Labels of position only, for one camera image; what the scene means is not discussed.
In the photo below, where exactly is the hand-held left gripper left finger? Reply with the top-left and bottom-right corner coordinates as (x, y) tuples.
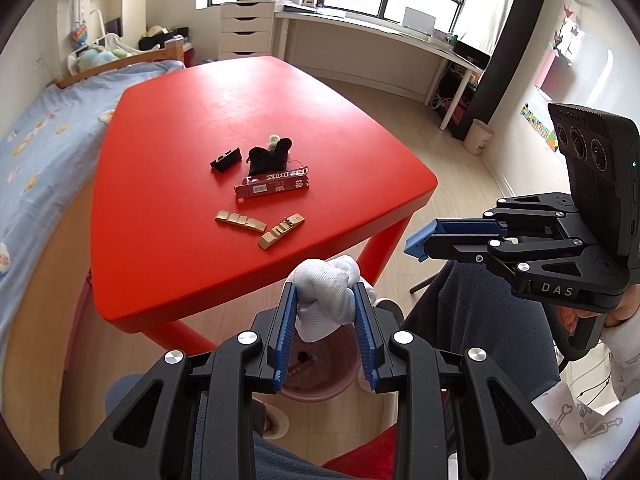
(42, 282), (297, 480)

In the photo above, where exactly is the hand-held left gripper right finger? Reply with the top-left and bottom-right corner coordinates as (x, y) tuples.
(352, 282), (588, 480)

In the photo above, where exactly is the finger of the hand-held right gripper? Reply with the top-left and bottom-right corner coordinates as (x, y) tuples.
(404, 191), (577, 262)
(425, 236), (597, 292)

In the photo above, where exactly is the pink waste bin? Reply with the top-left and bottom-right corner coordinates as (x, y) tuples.
(280, 325), (362, 403)

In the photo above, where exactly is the white tissue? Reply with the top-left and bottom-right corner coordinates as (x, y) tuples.
(289, 255), (376, 343)

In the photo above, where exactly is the dark red box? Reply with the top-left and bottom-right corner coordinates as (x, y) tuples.
(234, 165), (314, 201)

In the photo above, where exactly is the black cloth scrap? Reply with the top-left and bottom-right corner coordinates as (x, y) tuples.
(246, 134), (294, 178)

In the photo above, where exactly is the small black clip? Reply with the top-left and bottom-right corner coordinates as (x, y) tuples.
(210, 147), (243, 173)

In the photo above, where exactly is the person's right forearm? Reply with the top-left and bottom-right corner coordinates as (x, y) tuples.
(530, 317), (640, 480)

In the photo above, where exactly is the person's right hand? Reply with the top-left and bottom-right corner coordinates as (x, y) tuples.
(559, 285), (640, 336)

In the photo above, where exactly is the white waste bin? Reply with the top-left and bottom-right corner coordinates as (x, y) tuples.
(462, 119), (496, 155)

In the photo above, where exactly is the red seat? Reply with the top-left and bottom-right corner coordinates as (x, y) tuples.
(325, 430), (402, 480)

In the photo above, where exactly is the tall black cabinet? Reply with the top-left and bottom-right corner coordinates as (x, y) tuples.
(449, 0), (552, 142)

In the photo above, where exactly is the white fabric screen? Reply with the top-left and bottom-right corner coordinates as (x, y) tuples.
(452, 0), (527, 57)

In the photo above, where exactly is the white desk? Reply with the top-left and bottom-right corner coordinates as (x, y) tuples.
(274, 2), (487, 132)

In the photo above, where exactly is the bed with blue sheet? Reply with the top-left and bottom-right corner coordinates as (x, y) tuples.
(0, 41), (187, 461)

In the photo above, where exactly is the red table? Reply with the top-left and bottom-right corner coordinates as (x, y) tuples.
(90, 56), (438, 357)

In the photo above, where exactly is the white drawer unit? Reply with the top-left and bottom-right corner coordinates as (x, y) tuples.
(220, 1), (277, 61)

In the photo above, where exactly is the black storage box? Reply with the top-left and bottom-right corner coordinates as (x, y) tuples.
(140, 30), (192, 52)

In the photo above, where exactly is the pale plush toy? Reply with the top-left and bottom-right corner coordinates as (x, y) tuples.
(67, 42), (127, 74)

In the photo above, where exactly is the colourful wall poster strip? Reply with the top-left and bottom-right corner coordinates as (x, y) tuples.
(520, 105), (557, 154)

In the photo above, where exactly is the pink wall paper sheet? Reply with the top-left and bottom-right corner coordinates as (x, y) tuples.
(535, 50), (559, 92)

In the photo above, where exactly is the string of paper cranes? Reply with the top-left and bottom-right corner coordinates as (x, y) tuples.
(552, 0), (587, 61)

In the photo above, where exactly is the white crib rail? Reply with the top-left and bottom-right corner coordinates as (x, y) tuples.
(67, 10), (147, 62)

